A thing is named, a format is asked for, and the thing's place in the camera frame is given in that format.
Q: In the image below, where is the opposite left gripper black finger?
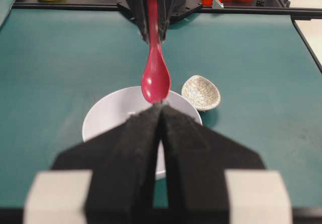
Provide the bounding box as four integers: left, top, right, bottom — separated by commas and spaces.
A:
126, 0, 149, 43
157, 0, 175, 41

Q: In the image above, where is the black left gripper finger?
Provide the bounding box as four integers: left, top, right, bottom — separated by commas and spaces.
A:
161, 106, 293, 223
24, 106, 161, 223

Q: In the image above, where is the red plastic spoon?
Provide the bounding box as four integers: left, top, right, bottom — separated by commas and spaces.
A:
141, 0, 171, 103

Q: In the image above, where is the white round bowl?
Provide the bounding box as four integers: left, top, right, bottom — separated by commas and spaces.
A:
82, 86, 202, 180

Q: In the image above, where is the small crackle-glaze ceramic bowl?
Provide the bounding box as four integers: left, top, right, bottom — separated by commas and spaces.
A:
181, 75, 221, 112

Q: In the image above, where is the green table mat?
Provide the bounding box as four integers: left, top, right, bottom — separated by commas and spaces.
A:
1, 9, 321, 208

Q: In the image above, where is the black aluminium frame rail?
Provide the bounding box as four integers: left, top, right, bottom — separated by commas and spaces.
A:
13, 0, 321, 22

